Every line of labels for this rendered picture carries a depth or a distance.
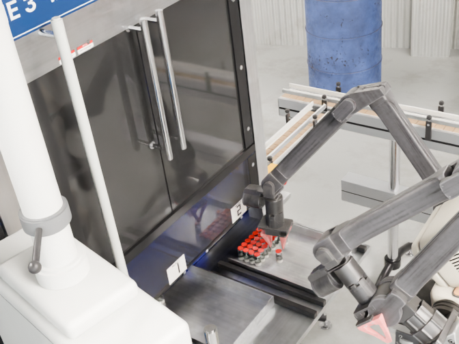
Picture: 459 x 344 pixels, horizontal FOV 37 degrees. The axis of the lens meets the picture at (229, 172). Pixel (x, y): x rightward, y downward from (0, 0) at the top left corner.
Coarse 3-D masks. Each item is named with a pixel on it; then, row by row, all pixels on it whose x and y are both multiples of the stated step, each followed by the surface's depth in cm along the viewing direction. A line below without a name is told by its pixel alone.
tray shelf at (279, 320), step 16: (240, 224) 249; (256, 224) 248; (224, 240) 242; (240, 240) 241; (208, 256) 236; (224, 256) 235; (224, 272) 228; (272, 288) 219; (304, 304) 211; (272, 320) 207; (288, 320) 206; (304, 320) 205; (256, 336) 202; (272, 336) 201; (288, 336) 201; (304, 336) 202
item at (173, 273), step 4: (180, 260) 211; (184, 260) 212; (176, 264) 209; (180, 264) 211; (184, 264) 213; (168, 268) 206; (172, 268) 208; (176, 268) 210; (180, 268) 212; (184, 268) 214; (168, 272) 207; (172, 272) 208; (176, 272) 210; (180, 272) 212; (168, 276) 207; (172, 276) 209; (176, 276) 211; (172, 280) 209
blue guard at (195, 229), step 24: (240, 168) 227; (216, 192) 218; (240, 192) 231; (192, 216) 210; (216, 216) 222; (168, 240) 203; (192, 240) 214; (144, 264) 196; (168, 264) 206; (144, 288) 199
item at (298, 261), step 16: (288, 240) 237; (304, 240) 236; (272, 256) 231; (288, 256) 230; (304, 256) 229; (352, 256) 226; (256, 272) 223; (272, 272) 224; (288, 272) 224; (304, 272) 223; (304, 288) 213
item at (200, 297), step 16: (192, 272) 229; (208, 272) 224; (176, 288) 223; (192, 288) 223; (208, 288) 222; (224, 288) 221; (240, 288) 218; (176, 304) 217; (192, 304) 216; (208, 304) 215; (224, 304) 215; (240, 304) 214; (256, 304) 213; (272, 304) 211; (192, 320) 210; (208, 320) 210; (224, 320) 209; (240, 320) 208; (256, 320) 205; (192, 336) 200; (224, 336) 203; (240, 336) 199
